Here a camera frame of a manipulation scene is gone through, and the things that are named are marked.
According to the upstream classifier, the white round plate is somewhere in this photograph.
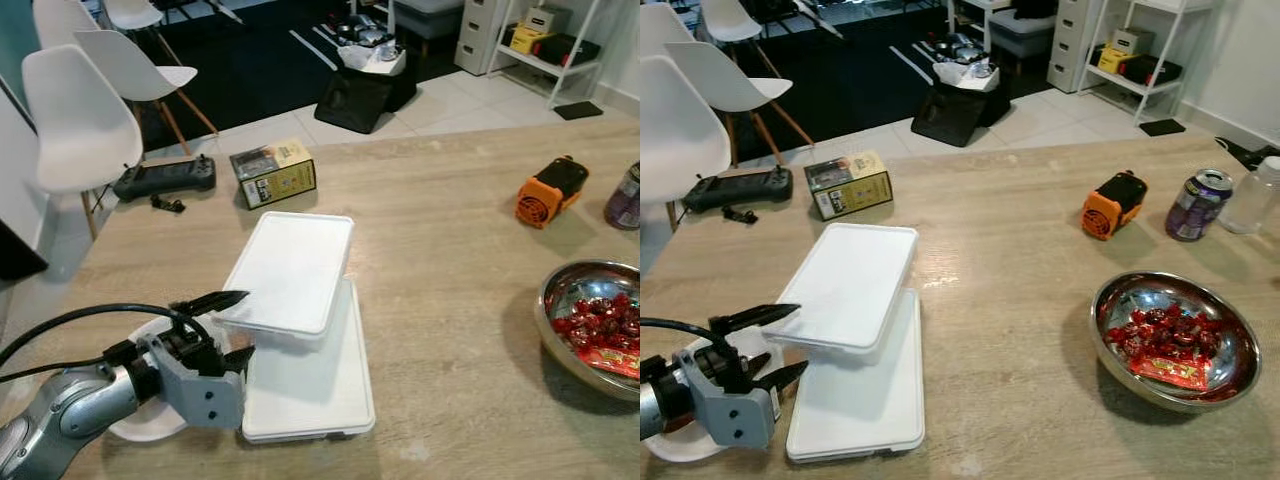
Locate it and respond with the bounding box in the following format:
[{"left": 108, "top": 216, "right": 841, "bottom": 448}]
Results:
[
  {"left": 644, "top": 325, "right": 793, "bottom": 464},
  {"left": 104, "top": 316, "right": 253, "bottom": 444}
]

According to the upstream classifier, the red yellow snack packet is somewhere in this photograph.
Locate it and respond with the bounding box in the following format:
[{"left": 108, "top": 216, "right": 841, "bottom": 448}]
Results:
[
  {"left": 588, "top": 343, "right": 641, "bottom": 381},
  {"left": 1128, "top": 352, "right": 1213, "bottom": 393}
]

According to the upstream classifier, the red wrapped candy heap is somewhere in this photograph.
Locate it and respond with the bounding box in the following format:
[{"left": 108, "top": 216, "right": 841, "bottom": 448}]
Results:
[
  {"left": 551, "top": 292, "right": 641, "bottom": 363},
  {"left": 1104, "top": 304, "right": 1225, "bottom": 376}
]

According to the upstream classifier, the black handheld controller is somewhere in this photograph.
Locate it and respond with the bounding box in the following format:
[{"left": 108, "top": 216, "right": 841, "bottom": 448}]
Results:
[
  {"left": 111, "top": 154, "right": 218, "bottom": 204},
  {"left": 682, "top": 164, "right": 795, "bottom": 214}
]

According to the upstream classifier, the yellow black carton box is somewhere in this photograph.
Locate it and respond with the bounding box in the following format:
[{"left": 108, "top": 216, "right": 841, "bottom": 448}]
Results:
[
  {"left": 803, "top": 149, "right": 895, "bottom": 222},
  {"left": 229, "top": 137, "right": 318, "bottom": 210}
]

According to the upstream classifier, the stainless steel bowl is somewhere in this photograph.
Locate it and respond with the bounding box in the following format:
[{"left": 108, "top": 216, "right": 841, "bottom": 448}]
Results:
[
  {"left": 535, "top": 259, "right": 641, "bottom": 403},
  {"left": 1089, "top": 270, "right": 1264, "bottom": 414}
]

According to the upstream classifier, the purple drink can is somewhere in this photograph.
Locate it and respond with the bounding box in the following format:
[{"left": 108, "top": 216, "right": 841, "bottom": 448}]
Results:
[
  {"left": 1164, "top": 167, "right": 1236, "bottom": 244},
  {"left": 603, "top": 161, "right": 641, "bottom": 232}
]

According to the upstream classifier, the white shell chair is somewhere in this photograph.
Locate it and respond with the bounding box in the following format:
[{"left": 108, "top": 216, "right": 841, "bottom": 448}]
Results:
[
  {"left": 31, "top": 0, "right": 107, "bottom": 51},
  {"left": 72, "top": 29, "right": 220, "bottom": 157},
  {"left": 640, "top": 2, "right": 697, "bottom": 59},
  {"left": 100, "top": 0, "right": 167, "bottom": 32},
  {"left": 697, "top": 0, "right": 767, "bottom": 44},
  {"left": 21, "top": 44, "right": 144, "bottom": 242},
  {"left": 640, "top": 54, "right": 734, "bottom": 217},
  {"left": 664, "top": 41, "right": 814, "bottom": 167}
]

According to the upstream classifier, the orange black portable fan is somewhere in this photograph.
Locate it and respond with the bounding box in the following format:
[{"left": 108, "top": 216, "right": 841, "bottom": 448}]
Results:
[
  {"left": 1079, "top": 169, "right": 1150, "bottom": 242},
  {"left": 514, "top": 155, "right": 590, "bottom": 230}
]

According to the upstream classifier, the black striped area rug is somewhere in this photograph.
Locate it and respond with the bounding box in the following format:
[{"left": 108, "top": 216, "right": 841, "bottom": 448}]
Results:
[
  {"left": 730, "top": 0, "right": 1063, "bottom": 163},
  {"left": 130, "top": 0, "right": 471, "bottom": 153}
]

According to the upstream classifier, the black floor bag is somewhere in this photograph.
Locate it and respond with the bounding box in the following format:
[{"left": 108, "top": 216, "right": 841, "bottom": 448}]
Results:
[
  {"left": 909, "top": 35, "right": 1012, "bottom": 149},
  {"left": 313, "top": 40, "right": 420, "bottom": 135}
]

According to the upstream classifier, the white plastic bag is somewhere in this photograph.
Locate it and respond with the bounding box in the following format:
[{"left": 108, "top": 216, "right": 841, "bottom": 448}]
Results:
[
  {"left": 932, "top": 55, "right": 999, "bottom": 93},
  {"left": 337, "top": 42, "right": 408, "bottom": 77}
]

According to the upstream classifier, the white metal shelf rack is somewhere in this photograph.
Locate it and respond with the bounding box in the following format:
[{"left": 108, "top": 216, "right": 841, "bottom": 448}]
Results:
[
  {"left": 488, "top": 0, "right": 607, "bottom": 110},
  {"left": 1077, "top": 0, "right": 1217, "bottom": 127}
]

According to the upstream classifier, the black pouch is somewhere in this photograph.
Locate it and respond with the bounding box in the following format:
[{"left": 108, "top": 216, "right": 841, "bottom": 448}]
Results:
[
  {"left": 1114, "top": 54, "right": 1185, "bottom": 87},
  {"left": 530, "top": 32, "right": 602, "bottom": 70}
]

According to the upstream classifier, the small yellow box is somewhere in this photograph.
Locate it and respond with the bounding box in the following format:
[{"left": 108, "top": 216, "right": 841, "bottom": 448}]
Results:
[
  {"left": 1096, "top": 45, "right": 1137, "bottom": 75},
  {"left": 509, "top": 25, "right": 553, "bottom": 57}
]

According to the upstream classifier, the grey upholstered ottoman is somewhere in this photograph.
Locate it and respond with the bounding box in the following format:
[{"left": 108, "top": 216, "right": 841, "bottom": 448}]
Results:
[
  {"left": 393, "top": 0, "right": 467, "bottom": 43},
  {"left": 984, "top": 0, "right": 1060, "bottom": 63}
]

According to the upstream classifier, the beige box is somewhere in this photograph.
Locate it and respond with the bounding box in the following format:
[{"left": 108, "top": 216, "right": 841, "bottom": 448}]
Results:
[
  {"left": 524, "top": 4, "right": 574, "bottom": 36},
  {"left": 1111, "top": 27, "right": 1157, "bottom": 57}
]

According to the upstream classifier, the white drawer cabinet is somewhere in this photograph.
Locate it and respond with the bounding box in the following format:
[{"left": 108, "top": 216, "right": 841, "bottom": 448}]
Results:
[
  {"left": 1046, "top": 0, "right": 1107, "bottom": 94},
  {"left": 454, "top": 0, "right": 523, "bottom": 77}
]

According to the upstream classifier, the black floor cable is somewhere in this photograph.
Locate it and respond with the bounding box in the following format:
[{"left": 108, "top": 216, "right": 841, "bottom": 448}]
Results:
[{"left": 1213, "top": 134, "right": 1280, "bottom": 173}]

